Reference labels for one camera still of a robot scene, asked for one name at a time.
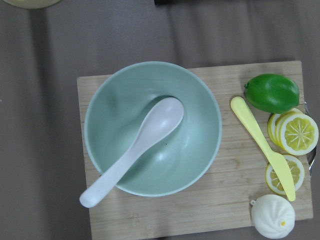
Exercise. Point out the lemon slice toy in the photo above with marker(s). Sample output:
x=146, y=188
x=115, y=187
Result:
x=297, y=172
x=293, y=131

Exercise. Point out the stacked mint green bowls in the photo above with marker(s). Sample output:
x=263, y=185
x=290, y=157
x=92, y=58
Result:
x=117, y=110

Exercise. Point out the white ceramic spoon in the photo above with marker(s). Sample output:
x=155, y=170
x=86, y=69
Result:
x=160, y=122

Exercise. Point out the green lime toy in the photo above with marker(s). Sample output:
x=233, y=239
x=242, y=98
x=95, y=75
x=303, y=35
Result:
x=272, y=93

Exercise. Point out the yellow plastic knife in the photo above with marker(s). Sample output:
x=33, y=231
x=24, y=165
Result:
x=275, y=159

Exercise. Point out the wooden mug tree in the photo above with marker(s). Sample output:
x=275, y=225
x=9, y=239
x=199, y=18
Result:
x=32, y=4

